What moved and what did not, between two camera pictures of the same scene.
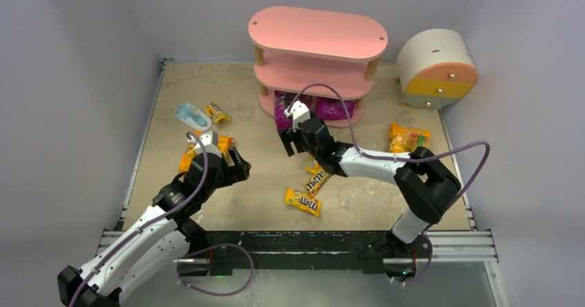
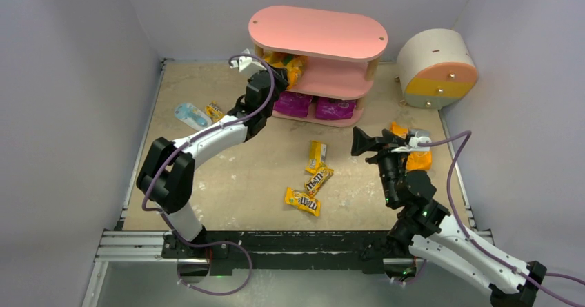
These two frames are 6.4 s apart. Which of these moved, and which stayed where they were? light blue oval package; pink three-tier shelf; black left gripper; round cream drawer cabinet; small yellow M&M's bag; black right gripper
Moved: black right gripper; black left gripper
Stayed: small yellow M&M's bag; light blue oval package; round cream drawer cabinet; pink three-tier shelf
